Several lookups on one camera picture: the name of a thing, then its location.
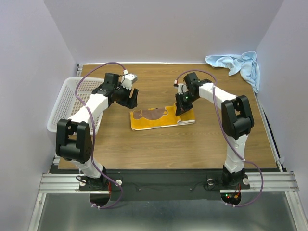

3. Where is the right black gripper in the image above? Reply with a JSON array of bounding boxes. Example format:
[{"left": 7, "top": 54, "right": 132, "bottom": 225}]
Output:
[{"left": 175, "top": 91, "right": 198, "bottom": 116}]

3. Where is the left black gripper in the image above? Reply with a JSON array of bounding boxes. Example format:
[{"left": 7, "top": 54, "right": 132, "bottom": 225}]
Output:
[{"left": 114, "top": 82, "right": 139, "bottom": 109}]

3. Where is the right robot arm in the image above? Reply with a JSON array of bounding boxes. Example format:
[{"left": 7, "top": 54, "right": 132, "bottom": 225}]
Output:
[{"left": 174, "top": 70, "right": 254, "bottom": 189}]

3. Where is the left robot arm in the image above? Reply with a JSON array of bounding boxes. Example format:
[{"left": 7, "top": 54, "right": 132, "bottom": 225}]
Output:
[{"left": 56, "top": 71, "right": 138, "bottom": 190}]

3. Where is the white plastic basket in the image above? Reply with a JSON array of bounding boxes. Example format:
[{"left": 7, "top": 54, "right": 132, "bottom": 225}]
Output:
[{"left": 47, "top": 77, "right": 104, "bottom": 133}]

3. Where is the light blue towel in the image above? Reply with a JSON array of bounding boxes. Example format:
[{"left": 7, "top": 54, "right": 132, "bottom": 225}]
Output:
[{"left": 205, "top": 51, "right": 260, "bottom": 94}]

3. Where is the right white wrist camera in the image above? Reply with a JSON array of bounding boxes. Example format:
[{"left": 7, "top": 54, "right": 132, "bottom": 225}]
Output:
[{"left": 173, "top": 80, "right": 188, "bottom": 95}]

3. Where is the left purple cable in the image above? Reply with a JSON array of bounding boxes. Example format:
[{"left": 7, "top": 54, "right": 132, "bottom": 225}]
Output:
[{"left": 75, "top": 62, "right": 132, "bottom": 209}]

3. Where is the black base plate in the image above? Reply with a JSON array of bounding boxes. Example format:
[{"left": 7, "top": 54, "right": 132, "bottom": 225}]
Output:
[{"left": 49, "top": 169, "right": 284, "bottom": 202}]

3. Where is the aluminium frame rail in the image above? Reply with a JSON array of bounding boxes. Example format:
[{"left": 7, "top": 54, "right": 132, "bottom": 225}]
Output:
[{"left": 38, "top": 172, "right": 299, "bottom": 193}]

